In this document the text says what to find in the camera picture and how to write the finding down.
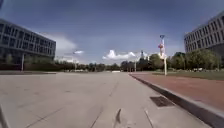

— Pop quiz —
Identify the dark glass building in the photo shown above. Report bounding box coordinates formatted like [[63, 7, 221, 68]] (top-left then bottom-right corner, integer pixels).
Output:
[[0, 17, 57, 71]]

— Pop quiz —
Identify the lamp pole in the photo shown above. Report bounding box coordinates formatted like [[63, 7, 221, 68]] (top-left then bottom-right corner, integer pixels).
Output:
[[157, 34, 169, 77], [72, 50, 78, 72]]

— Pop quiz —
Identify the grey building with window grid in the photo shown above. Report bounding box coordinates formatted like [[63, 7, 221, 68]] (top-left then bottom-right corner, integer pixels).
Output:
[[183, 11, 224, 60]]

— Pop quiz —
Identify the dark stone kerb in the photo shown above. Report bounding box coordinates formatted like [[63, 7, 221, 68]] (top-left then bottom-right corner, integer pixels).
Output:
[[128, 73, 224, 128]]

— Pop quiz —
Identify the pale pole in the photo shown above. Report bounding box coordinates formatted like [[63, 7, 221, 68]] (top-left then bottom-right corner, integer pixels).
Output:
[[21, 54, 25, 72]]

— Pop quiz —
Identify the grey concrete pavement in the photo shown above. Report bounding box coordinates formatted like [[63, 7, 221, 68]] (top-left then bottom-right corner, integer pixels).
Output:
[[0, 71, 214, 128]]

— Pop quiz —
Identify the row of trees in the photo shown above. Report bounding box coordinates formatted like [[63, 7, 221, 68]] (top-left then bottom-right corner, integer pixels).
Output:
[[23, 49, 224, 73]]

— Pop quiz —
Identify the grass strip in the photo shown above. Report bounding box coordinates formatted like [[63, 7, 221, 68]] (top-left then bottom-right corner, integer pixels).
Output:
[[152, 69, 224, 81]]

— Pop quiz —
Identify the dark drain cover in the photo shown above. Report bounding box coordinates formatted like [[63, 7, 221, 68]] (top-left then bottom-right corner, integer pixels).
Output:
[[149, 95, 176, 108]]

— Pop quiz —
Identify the distant tall building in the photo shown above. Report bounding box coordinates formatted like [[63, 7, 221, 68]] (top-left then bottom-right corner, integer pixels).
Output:
[[139, 49, 146, 61]]

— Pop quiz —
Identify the red brick path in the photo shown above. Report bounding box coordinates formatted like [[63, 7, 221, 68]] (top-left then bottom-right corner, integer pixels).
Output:
[[131, 72, 224, 113]]

